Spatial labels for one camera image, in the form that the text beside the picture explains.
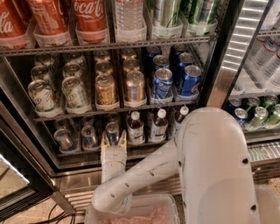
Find middle tea bottle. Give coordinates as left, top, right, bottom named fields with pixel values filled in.
left=149, top=108, right=168, bottom=143

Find left tea bottle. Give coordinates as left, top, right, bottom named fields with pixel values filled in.
left=127, top=111, right=144, bottom=145

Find fridge door frame post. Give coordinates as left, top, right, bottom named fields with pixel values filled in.
left=198, top=0, right=273, bottom=108

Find pepsi can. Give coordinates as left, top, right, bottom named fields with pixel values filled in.
left=178, top=65, right=202, bottom=96
left=152, top=68, right=173, bottom=99

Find right tea bottle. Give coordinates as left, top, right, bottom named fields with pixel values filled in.
left=169, top=106, right=189, bottom=137

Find white-green can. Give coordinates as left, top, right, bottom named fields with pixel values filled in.
left=62, top=76, right=91, bottom=114
left=28, top=80, right=63, bottom=118

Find green can top right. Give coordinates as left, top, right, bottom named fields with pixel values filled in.
left=186, top=0, right=221, bottom=27

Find right clear plastic bin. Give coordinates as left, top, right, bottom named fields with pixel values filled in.
left=255, top=185, right=280, bottom=224

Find redbull can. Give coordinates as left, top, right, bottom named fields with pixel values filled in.
left=54, top=129, right=79, bottom=154
left=106, top=122, right=119, bottom=145
left=81, top=125, right=100, bottom=151

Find clear water bottle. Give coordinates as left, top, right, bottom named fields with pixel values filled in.
left=115, top=0, right=144, bottom=31

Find gold can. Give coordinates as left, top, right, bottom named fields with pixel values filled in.
left=125, top=71, right=145, bottom=102
left=95, top=73, right=117, bottom=105

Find front right gold can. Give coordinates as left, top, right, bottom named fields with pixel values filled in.
left=125, top=71, right=145, bottom=102

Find coca-cola can centre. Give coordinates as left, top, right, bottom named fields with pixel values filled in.
left=73, top=0, right=107, bottom=43

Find black floor cables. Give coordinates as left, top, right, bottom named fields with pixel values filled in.
left=29, top=203, right=86, bottom=224

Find front left gold can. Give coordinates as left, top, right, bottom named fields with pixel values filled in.
left=95, top=73, right=117, bottom=105

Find tea bottle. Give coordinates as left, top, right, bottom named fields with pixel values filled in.
left=169, top=106, right=189, bottom=137
left=127, top=111, right=144, bottom=145
left=149, top=108, right=168, bottom=143

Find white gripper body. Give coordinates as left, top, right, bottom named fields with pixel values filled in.
left=101, top=145, right=127, bottom=183

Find front left white-green can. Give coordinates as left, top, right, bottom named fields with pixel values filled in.
left=28, top=80, right=63, bottom=118

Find front left pepsi can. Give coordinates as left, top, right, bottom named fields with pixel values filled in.
left=152, top=68, right=173, bottom=99

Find front right pepsi can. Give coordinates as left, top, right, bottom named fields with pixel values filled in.
left=178, top=65, right=202, bottom=96

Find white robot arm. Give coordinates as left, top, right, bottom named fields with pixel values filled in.
left=92, top=107, right=261, bottom=224

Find green can right compartment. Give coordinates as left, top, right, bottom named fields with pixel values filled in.
left=247, top=107, right=269, bottom=130

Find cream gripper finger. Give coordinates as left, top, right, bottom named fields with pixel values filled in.
left=101, top=131, right=110, bottom=149
left=118, top=130, right=127, bottom=147

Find coca-cola can far left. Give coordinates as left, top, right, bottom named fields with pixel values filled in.
left=0, top=0, right=28, bottom=49

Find coca-cola can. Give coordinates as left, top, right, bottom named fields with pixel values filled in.
left=0, top=0, right=28, bottom=49
left=26, top=0, right=68, bottom=36
left=73, top=0, right=107, bottom=43

